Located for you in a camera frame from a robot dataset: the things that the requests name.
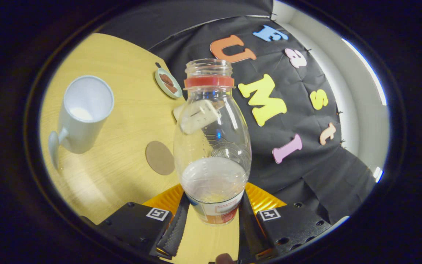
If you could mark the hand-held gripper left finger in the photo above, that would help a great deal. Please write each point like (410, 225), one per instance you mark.
(176, 234)

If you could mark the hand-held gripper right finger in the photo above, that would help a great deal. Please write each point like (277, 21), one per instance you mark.
(249, 234)

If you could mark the clear plastic juice bottle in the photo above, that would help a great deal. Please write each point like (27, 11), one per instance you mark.
(211, 176)

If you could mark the round brown coaster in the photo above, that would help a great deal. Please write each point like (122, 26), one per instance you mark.
(159, 157)

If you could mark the white cup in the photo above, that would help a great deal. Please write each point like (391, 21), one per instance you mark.
(82, 135)

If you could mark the white toaster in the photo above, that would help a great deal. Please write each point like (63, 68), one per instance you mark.
(178, 112)

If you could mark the wooden table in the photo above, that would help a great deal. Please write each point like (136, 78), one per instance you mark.
(123, 110)

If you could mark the small ceiling light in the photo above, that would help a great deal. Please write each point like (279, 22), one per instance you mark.
(378, 174)

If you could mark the brown sausage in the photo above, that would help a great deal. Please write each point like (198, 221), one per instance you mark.
(166, 79)
(171, 88)

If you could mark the pale green plate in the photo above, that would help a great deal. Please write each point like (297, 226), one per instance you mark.
(158, 82)

